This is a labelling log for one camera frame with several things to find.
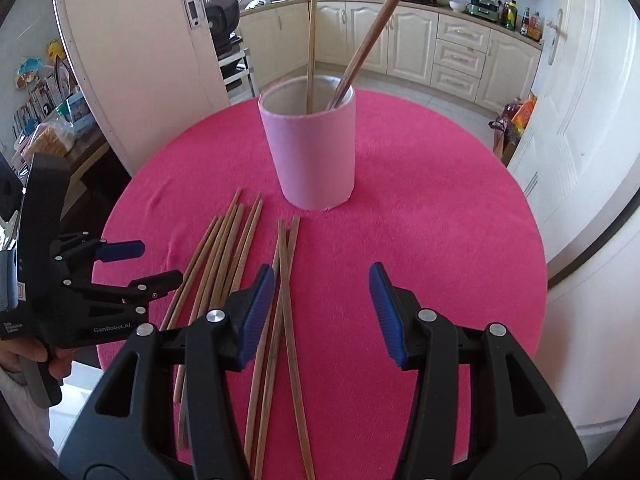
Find white door handle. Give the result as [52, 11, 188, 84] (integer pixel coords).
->
[546, 8, 568, 66]

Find bunch of wooden chopsticks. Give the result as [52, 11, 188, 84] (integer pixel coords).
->
[159, 187, 317, 480]

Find person's left hand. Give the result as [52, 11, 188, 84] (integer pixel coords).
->
[0, 337, 76, 386]

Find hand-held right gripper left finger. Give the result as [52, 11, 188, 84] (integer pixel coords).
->
[59, 264, 277, 480]

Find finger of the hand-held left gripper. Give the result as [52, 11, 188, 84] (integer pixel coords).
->
[62, 270, 183, 306]
[52, 232, 146, 276]

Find white panelled door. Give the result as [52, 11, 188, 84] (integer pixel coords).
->
[506, 0, 632, 266]

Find row of packaged goods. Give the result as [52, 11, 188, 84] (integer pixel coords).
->
[10, 80, 61, 136]

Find pink cylindrical utensil holder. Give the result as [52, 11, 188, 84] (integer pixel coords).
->
[258, 76, 357, 212]

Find person's left forearm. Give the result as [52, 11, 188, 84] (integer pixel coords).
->
[0, 370, 58, 468]

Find blue lidded plastic box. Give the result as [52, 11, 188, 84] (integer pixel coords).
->
[55, 92, 96, 136]

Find bagged bread loaf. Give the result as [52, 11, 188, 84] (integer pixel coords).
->
[25, 122, 76, 158]

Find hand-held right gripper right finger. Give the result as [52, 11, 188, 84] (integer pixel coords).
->
[368, 261, 588, 480]

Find wooden side cabinet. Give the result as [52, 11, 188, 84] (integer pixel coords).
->
[65, 132, 131, 241]

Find black kitchen appliance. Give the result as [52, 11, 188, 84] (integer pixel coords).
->
[199, 0, 241, 58]

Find long wooden chopstick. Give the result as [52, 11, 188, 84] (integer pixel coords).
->
[305, 0, 319, 112]
[327, 0, 425, 110]

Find colourful cartoon wall sticker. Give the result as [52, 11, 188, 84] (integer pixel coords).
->
[12, 57, 51, 88]

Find orange snack bag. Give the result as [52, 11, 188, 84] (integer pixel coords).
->
[511, 94, 538, 131]

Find white metal shelf rack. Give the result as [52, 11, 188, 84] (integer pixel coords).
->
[217, 35, 258, 108]

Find white open door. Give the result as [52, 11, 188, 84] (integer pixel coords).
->
[50, 0, 231, 178]

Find cream lower kitchen cabinets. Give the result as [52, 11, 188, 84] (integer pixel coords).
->
[239, 0, 543, 111]

